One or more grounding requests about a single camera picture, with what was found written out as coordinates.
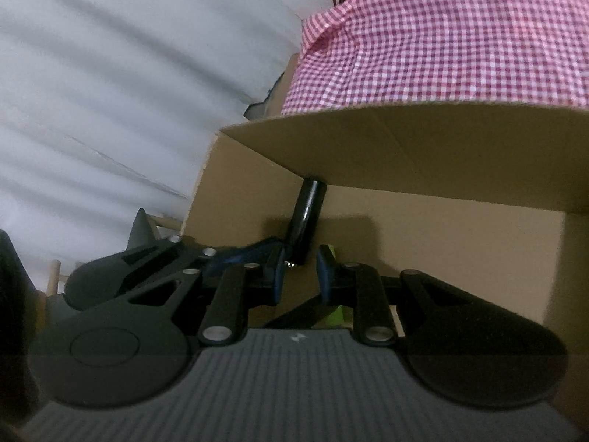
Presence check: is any brown cardboard box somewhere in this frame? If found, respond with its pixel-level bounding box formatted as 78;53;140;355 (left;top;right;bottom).
179;53;589;442

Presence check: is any dark blurred object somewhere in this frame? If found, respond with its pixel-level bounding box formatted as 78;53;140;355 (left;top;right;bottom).
0;229;47;429

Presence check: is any red white gingham cloth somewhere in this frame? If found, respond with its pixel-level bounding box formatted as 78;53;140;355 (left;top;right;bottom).
280;0;589;117

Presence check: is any green white tube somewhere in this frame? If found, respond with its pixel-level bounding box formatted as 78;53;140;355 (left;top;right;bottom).
322;306;345;329

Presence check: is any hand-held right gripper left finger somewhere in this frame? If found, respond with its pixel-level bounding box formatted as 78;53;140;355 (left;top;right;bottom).
124;249;287;347

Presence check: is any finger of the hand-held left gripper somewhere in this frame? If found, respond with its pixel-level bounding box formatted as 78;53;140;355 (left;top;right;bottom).
117;234;285;293

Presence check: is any white curtain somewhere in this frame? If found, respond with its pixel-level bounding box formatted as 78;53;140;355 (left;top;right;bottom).
0;0;334;295

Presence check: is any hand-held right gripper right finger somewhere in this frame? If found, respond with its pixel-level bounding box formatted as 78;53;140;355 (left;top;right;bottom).
317;244;484;347

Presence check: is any black cylindrical bottle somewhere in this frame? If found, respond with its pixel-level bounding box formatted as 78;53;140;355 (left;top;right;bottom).
287;179;327;268

